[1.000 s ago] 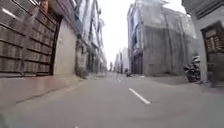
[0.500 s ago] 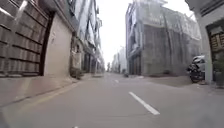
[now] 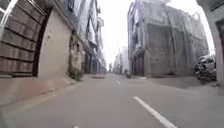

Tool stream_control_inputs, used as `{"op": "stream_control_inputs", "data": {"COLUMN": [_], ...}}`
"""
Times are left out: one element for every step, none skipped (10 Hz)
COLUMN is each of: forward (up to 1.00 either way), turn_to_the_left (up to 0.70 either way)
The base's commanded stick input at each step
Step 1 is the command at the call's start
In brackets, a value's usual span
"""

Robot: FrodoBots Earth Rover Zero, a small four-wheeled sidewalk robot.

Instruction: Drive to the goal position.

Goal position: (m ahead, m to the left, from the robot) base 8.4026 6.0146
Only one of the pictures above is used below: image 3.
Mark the distant buildings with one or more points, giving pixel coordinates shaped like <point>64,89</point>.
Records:
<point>120,61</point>

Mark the distant vehicle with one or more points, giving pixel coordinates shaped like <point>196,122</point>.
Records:
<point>128,75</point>

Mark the small green bush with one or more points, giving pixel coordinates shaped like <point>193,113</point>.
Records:
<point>75,72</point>

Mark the bare grey concrete building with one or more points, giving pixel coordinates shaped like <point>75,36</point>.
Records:
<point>166,43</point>

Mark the row of buildings with gate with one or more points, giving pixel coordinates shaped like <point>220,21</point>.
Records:
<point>53,43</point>

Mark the paved roadside strip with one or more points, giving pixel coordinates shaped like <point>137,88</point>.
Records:
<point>26,88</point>
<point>173,82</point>

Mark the parked vehicle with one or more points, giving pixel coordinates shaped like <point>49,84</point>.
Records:
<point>205,68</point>

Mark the pale building with pillar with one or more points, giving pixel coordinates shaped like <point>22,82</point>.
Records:
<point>218,36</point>

